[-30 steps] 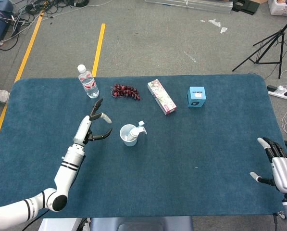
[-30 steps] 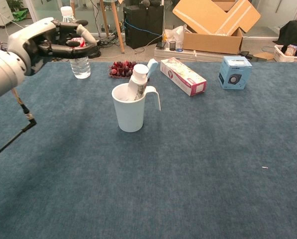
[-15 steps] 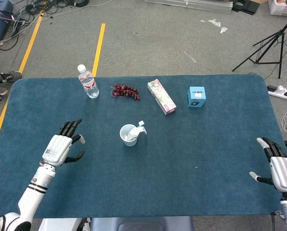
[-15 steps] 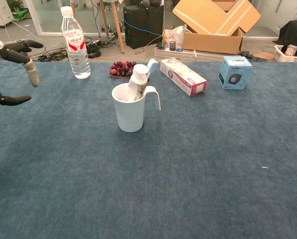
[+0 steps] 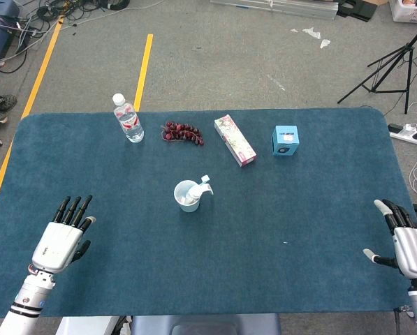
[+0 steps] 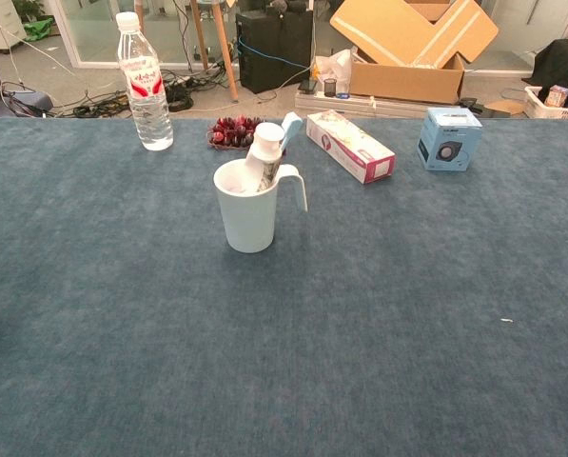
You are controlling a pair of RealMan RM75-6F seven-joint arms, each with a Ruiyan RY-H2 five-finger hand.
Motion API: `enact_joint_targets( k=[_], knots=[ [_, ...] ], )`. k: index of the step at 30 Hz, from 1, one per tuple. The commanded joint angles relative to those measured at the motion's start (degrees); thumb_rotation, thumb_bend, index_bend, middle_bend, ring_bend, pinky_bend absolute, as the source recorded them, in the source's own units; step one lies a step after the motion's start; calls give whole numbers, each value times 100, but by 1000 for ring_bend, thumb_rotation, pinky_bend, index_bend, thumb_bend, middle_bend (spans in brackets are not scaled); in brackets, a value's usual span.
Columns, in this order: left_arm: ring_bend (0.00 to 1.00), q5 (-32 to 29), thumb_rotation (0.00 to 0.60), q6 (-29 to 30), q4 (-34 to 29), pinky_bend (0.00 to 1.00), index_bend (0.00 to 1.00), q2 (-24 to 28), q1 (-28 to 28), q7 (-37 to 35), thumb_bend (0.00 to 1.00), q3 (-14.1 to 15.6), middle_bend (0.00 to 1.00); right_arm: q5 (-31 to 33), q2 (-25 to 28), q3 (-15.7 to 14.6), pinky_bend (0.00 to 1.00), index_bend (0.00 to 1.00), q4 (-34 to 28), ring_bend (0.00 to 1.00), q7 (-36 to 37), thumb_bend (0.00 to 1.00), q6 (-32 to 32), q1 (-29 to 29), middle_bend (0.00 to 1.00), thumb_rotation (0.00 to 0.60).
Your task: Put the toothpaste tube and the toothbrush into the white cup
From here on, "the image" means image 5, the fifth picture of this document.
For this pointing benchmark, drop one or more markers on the pink floral long box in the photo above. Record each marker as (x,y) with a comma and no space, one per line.
(234,139)

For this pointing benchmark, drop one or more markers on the bunch of red grapes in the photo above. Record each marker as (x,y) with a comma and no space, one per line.
(182,132)

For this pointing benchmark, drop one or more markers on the blue felt table mat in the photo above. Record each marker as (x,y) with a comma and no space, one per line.
(264,209)

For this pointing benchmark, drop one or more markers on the floral toothpaste tube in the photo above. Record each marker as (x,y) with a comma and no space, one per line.
(193,193)

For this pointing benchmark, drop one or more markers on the white plastic basket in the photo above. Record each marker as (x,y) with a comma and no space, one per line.
(403,14)

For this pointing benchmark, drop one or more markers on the black tripod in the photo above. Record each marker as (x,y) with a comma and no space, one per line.
(409,49)

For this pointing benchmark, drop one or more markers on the grey sneaker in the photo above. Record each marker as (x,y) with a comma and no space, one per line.
(2,103)

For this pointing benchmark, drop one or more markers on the black flat plates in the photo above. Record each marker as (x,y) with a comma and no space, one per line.
(362,10)

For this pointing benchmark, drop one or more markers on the white paper scrap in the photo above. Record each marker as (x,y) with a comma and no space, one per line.
(313,32)
(325,43)

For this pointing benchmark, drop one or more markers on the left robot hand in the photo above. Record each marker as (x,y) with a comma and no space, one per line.
(56,246)

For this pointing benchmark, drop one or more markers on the white power strip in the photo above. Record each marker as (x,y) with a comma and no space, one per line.
(402,132)

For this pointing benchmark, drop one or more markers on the light blue toothbrush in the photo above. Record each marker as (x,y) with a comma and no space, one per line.
(204,179)

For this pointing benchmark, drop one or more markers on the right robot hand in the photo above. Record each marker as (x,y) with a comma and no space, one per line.
(412,251)

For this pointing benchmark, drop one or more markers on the blue speaker box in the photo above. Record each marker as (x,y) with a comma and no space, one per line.
(285,139)

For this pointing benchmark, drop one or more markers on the clear water bottle red label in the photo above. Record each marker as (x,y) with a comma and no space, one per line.
(131,125)

